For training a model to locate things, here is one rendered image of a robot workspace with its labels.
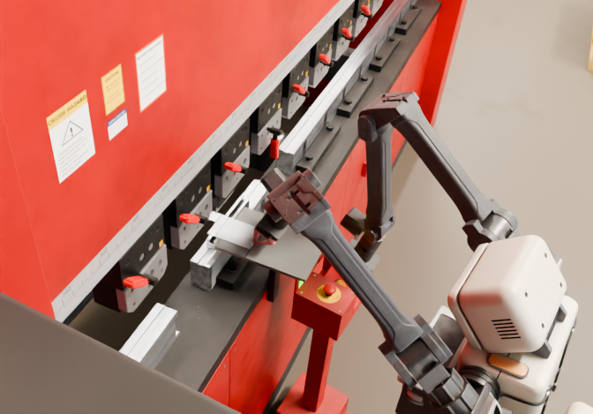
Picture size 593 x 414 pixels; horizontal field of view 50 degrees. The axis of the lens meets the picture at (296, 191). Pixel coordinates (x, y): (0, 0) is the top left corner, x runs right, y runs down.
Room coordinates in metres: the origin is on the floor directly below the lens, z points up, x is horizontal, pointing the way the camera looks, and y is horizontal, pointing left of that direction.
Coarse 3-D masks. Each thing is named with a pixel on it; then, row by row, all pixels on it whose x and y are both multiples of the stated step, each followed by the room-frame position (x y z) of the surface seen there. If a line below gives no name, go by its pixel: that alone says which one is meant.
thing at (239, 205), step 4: (240, 196) 1.41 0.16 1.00; (236, 200) 1.39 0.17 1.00; (240, 200) 1.40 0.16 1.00; (244, 200) 1.41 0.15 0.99; (248, 200) 1.40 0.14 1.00; (236, 204) 1.38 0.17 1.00; (240, 204) 1.39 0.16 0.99; (244, 204) 1.38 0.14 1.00; (248, 204) 1.40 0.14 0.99; (232, 208) 1.36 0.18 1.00; (236, 208) 1.37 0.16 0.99; (240, 208) 1.36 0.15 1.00; (228, 212) 1.34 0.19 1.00; (232, 212) 1.35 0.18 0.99; (240, 212) 1.35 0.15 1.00; (228, 216) 1.32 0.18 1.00; (232, 216) 1.33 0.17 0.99; (212, 236) 1.24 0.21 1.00; (208, 240) 1.22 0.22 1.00; (212, 240) 1.23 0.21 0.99; (208, 244) 1.22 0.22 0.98; (212, 244) 1.22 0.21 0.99; (212, 248) 1.22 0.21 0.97
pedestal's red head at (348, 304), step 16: (320, 272) 1.42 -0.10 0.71; (336, 272) 1.40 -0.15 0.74; (304, 288) 1.28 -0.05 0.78; (304, 304) 1.24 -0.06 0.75; (320, 304) 1.23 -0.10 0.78; (336, 304) 1.23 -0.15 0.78; (352, 304) 1.26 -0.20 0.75; (304, 320) 1.24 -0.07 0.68; (320, 320) 1.22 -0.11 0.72; (336, 320) 1.20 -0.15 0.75; (336, 336) 1.19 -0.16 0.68
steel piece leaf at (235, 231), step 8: (224, 224) 1.29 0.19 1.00; (232, 224) 1.29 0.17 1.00; (240, 224) 1.29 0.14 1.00; (248, 224) 1.30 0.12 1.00; (224, 232) 1.25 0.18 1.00; (232, 232) 1.26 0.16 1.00; (240, 232) 1.26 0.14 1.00; (248, 232) 1.26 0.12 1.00; (232, 240) 1.23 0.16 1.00; (240, 240) 1.23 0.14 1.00; (248, 240) 1.23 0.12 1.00; (248, 248) 1.20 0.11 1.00
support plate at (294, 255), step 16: (256, 224) 1.30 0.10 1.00; (224, 240) 1.23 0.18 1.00; (288, 240) 1.25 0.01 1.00; (304, 240) 1.26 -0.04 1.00; (240, 256) 1.18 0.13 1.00; (256, 256) 1.18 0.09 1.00; (272, 256) 1.19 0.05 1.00; (288, 256) 1.19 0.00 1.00; (304, 256) 1.20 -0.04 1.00; (288, 272) 1.14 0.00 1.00; (304, 272) 1.14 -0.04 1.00
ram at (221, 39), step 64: (0, 0) 0.68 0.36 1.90; (64, 0) 0.78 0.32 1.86; (128, 0) 0.91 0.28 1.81; (192, 0) 1.08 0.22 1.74; (256, 0) 1.34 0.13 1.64; (320, 0) 1.75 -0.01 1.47; (0, 64) 0.66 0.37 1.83; (64, 64) 0.76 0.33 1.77; (128, 64) 0.89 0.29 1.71; (192, 64) 1.08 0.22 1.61; (256, 64) 1.35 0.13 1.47; (128, 128) 0.87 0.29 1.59; (192, 128) 1.07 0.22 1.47; (64, 192) 0.72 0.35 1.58; (128, 192) 0.86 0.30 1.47; (64, 256) 0.69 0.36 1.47
